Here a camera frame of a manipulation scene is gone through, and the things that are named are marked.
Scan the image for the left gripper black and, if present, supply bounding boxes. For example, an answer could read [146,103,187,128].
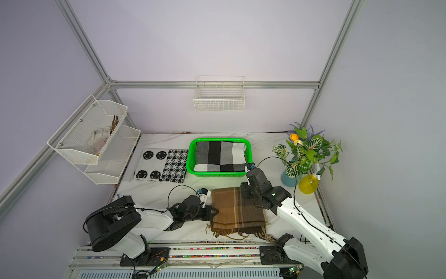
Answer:
[185,205,219,222]

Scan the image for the brown plaid scarf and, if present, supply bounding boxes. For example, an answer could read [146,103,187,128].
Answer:
[207,187,276,244]

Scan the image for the black white checked scarf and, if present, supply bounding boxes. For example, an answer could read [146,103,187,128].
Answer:
[193,141,247,173]

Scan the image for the green plastic basket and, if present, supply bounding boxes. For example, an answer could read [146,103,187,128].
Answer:
[187,138,253,177]

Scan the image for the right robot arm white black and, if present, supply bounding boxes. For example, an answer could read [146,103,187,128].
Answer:
[240,163,368,279]

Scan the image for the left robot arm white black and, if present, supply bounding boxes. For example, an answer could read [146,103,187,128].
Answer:
[82,194,219,260]

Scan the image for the blue vase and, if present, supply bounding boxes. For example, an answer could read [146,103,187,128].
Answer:
[281,170,302,187]

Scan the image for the yellow spray bottle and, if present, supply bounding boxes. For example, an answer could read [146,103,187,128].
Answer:
[298,164,321,195]

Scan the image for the houndstooth black white cloth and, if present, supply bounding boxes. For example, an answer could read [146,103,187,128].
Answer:
[159,149,189,184]

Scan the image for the artificial green leafy plant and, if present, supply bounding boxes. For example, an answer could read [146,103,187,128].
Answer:
[272,123,343,177]

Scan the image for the white cloth black discs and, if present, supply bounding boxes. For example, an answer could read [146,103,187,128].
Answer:
[132,148,169,181]

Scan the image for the white mesh lower shelf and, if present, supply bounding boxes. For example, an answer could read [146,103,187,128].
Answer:
[84,125,141,185]

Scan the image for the white mesh shelf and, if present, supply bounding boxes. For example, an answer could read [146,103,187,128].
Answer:
[84,125,141,185]
[47,95,128,165]

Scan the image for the clear glove in shelf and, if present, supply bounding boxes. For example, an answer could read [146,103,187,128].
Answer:
[87,126,111,155]

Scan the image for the white mesh upper shelf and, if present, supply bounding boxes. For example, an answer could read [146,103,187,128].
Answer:
[47,95,128,165]

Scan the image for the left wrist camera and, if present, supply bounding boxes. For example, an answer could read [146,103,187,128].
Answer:
[198,188,211,208]

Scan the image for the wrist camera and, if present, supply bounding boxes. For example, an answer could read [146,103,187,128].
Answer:
[245,163,256,186]
[198,188,211,208]

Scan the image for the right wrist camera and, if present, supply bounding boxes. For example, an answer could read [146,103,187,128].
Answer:
[245,163,256,186]

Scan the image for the aluminium mounting rail frame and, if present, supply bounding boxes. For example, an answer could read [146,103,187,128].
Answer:
[64,242,310,279]

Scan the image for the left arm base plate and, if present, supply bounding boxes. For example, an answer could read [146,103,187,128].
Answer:
[120,247,171,267]

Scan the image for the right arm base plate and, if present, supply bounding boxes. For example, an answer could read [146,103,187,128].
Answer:
[259,245,300,265]

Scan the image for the white wire wall basket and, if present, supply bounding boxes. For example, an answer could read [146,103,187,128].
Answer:
[193,76,246,112]

